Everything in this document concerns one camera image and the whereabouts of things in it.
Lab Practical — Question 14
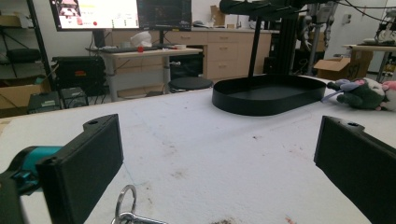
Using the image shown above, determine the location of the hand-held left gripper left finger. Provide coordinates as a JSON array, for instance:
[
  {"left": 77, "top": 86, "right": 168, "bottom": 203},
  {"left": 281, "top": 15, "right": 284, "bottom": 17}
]
[{"left": 35, "top": 113, "right": 124, "bottom": 224}]

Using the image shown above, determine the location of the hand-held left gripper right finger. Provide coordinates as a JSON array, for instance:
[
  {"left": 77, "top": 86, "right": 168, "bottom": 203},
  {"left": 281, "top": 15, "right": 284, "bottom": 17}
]
[{"left": 313, "top": 115, "right": 396, "bottom": 224}]

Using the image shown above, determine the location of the silver keyring with keys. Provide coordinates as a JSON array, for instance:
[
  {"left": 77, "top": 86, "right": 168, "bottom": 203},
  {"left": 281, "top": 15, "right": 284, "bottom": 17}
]
[{"left": 110, "top": 184, "right": 169, "bottom": 224}]

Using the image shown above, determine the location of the black tray stand with bar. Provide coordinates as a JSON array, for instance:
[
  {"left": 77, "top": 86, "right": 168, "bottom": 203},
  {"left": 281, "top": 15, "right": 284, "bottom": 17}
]
[{"left": 212, "top": 0, "right": 327, "bottom": 117}]

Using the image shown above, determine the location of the grey power supply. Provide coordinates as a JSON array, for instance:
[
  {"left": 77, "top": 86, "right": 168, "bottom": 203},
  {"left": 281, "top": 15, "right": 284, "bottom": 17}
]
[
  {"left": 27, "top": 91, "right": 62, "bottom": 115},
  {"left": 60, "top": 87, "right": 89, "bottom": 109}
]

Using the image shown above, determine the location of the black computer tower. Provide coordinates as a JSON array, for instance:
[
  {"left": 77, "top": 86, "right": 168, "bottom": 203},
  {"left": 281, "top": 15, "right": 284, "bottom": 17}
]
[{"left": 51, "top": 55, "right": 106, "bottom": 96}]

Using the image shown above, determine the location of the flat cardboard box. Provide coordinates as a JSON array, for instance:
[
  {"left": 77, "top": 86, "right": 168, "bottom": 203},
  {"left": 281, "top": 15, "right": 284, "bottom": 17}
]
[{"left": 0, "top": 82, "right": 50, "bottom": 110}]

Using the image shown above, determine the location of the open cardboard box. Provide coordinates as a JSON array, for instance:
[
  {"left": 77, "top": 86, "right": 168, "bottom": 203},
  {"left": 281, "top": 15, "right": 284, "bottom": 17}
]
[{"left": 313, "top": 49, "right": 374, "bottom": 81}]

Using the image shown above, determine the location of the wooden side table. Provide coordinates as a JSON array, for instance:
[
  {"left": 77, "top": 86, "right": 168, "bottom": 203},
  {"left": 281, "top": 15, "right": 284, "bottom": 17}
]
[{"left": 342, "top": 43, "right": 396, "bottom": 82}]

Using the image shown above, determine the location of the white foam mat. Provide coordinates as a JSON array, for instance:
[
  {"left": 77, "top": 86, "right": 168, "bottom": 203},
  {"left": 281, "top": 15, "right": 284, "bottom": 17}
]
[{"left": 0, "top": 74, "right": 396, "bottom": 224}]

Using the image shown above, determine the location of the grey-legged wooden desk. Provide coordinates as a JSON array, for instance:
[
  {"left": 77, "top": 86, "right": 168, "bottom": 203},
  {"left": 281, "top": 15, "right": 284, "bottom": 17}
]
[{"left": 87, "top": 46, "right": 204, "bottom": 102}]

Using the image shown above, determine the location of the black round stool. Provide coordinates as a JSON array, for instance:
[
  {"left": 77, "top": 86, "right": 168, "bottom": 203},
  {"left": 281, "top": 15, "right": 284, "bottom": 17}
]
[{"left": 168, "top": 77, "right": 214, "bottom": 92}]

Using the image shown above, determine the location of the white plastic bag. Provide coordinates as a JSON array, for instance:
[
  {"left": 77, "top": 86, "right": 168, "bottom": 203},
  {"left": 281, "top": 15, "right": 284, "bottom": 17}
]
[{"left": 130, "top": 31, "right": 153, "bottom": 49}]

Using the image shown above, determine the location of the bright computer monitor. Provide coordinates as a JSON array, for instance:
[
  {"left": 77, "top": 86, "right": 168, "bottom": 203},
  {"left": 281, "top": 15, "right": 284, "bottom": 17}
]
[{"left": 49, "top": 0, "right": 140, "bottom": 32}]

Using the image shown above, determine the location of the wooden drawer cabinet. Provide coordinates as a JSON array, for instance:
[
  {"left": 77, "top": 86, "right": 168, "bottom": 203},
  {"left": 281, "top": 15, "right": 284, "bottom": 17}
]
[{"left": 106, "top": 27, "right": 272, "bottom": 80}]

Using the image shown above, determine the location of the dark computer monitor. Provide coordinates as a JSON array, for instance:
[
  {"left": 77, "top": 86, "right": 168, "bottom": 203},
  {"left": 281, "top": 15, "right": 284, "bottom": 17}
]
[{"left": 136, "top": 0, "right": 193, "bottom": 32}]

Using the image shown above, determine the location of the small cardboard box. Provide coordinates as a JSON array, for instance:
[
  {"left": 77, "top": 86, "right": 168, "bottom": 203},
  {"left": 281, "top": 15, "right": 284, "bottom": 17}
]
[{"left": 210, "top": 5, "right": 226, "bottom": 27}]

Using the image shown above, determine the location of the black metal frame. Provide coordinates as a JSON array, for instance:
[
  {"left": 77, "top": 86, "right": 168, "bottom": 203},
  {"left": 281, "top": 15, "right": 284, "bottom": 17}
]
[
  {"left": 26, "top": 0, "right": 54, "bottom": 91},
  {"left": 274, "top": 12, "right": 302, "bottom": 76}
]

